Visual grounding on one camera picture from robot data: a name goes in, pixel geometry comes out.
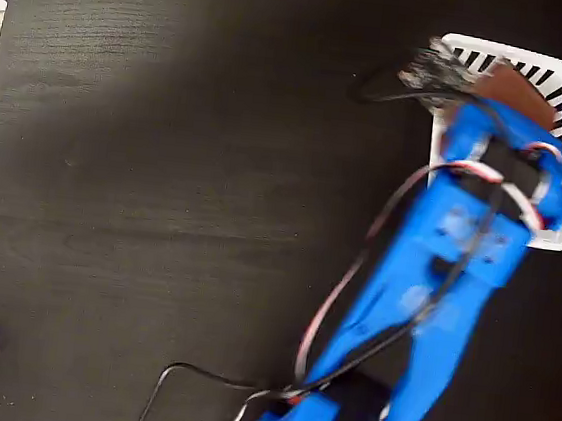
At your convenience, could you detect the short white red servo wire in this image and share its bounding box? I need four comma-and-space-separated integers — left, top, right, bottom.
520, 138, 562, 168

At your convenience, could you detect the clear tape strip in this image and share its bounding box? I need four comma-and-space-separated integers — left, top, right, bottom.
440, 205, 509, 268
396, 282, 460, 335

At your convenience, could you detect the black camera circuit board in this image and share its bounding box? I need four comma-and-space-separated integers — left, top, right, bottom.
395, 32, 482, 115

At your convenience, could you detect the white plastic basket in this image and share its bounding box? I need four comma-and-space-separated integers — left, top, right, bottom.
418, 31, 562, 253

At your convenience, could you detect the long white red servo wire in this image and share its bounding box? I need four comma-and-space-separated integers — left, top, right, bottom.
216, 137, 554, 421

